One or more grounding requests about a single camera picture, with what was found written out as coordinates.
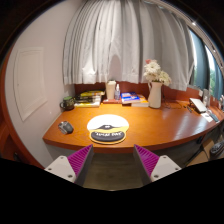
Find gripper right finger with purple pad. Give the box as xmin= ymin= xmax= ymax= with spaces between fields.
xmin=133 ymin=145 xmax=180 ymax=184

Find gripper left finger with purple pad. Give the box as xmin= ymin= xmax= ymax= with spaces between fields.
xmin=45 ymin=145 xmax=94 ymax=186

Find grey computer mouse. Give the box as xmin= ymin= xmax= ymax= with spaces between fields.
xmin=58 ymin=121 xmax=73 ymax=134

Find round yellow black mouse pad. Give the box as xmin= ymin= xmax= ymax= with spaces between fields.
xmin=87 ymin=114 xmax=129 ymax=145

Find dark green mug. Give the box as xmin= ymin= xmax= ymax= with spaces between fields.
xmin=59 ymin=96 xmax=74 ymax=111

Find blue book stack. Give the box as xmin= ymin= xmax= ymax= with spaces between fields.
xmin=121 ymin=92 xmax=148 ymax=107

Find stack of books left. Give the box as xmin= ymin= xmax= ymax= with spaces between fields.
xmin=74 ymin=90 xmax=105 ymax=107

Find white vase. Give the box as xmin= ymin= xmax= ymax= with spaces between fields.
xmin=148 ymin=82 xmax=162 ymax=109

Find white paper on desk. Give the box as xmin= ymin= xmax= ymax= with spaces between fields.
xmin=201 ymin=113 xmax=213 ymax=122

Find white laptop device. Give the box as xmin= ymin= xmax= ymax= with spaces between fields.
xmin=189 ymin=98 xmax=207 ymax=113

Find clear spray bottle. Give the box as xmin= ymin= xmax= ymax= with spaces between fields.
xmin=115 ymin=84 xmax=120 ymax=100

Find white box container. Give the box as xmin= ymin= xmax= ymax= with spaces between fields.
xmin=106 ymin=80 xmax=116 ymax=100

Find white pink flowers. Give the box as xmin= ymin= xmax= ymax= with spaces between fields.
xmin=144 ymin=59 xmax=171 ymax=86

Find white curtain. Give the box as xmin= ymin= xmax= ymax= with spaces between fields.
xmin=63 ymin=0 xmax=194 ymax=91

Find white wall panel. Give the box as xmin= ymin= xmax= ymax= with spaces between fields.
xmin=14 ymin=47 xmax=47 ymax=121

